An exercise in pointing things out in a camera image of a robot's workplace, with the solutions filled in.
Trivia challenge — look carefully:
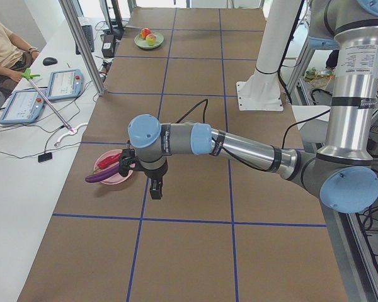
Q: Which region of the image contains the far teach pendant tablet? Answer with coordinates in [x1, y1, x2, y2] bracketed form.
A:
[47, 69, 84, 101]

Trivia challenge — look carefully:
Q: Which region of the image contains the near teach pendant tablet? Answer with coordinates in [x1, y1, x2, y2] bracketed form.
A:
[0, 89, 44, 125]

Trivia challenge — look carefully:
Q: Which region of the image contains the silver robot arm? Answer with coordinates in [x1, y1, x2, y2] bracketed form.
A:
[128, 1, 378, 213]

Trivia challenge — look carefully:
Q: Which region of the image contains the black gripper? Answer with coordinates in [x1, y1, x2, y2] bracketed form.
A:
[144, 162, 168, 199]

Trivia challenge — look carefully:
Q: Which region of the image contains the teach pendant tablet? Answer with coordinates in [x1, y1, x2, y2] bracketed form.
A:
[47, 69, 84, 101]
[0, 89, 44, 125]

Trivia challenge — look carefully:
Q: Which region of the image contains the person in beige shirt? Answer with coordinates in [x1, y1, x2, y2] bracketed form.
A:
[0, 22, 40, 98]

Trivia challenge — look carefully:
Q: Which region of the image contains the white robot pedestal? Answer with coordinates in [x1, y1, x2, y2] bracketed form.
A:
[236, 0, 303, 111]

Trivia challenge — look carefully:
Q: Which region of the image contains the white chair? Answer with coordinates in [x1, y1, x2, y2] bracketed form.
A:
[292, 105, 331, 130]

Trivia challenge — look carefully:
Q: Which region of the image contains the aluminium frame post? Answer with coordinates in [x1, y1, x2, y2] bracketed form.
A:
[59, 0, 105, 96]

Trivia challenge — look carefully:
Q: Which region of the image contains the purple eggplant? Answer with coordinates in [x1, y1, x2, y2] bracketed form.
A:
[85, 165, 119, 183]

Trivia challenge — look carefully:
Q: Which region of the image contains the metal rod green grip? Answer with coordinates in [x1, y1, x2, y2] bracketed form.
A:
[21, 68, 75, 134]

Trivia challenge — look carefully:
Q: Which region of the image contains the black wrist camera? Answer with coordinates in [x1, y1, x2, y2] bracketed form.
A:
[118, 148, 135, 177]

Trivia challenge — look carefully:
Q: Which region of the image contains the white curved bracket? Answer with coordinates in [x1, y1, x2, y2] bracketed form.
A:
[54, 122, 88, 147]

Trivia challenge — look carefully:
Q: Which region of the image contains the pink plate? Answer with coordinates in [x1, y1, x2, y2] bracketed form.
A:
[93, 149, 134, 185]

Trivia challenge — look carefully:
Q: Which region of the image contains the green plate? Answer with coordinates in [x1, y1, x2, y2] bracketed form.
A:
[134, 31, 164, 50]

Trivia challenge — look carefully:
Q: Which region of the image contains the black computer mouse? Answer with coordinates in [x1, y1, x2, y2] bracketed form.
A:
[42, 57, 58, 66]

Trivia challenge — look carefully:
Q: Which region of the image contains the red tomato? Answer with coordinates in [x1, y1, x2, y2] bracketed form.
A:
[140, 28, 152, 40]

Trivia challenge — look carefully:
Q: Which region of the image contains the pink green peach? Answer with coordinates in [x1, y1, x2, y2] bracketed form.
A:
[146, 33, 157, 46]

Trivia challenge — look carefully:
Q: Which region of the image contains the small black box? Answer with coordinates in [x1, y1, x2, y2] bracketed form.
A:
[38, 152, 53, 163]

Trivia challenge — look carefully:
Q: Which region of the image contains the black power adapter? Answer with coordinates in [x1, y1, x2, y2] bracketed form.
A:
[101, 35, 116, 58]

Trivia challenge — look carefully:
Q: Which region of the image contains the red chili pepper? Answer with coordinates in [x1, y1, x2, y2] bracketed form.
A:
[93, 153, 120, 173]

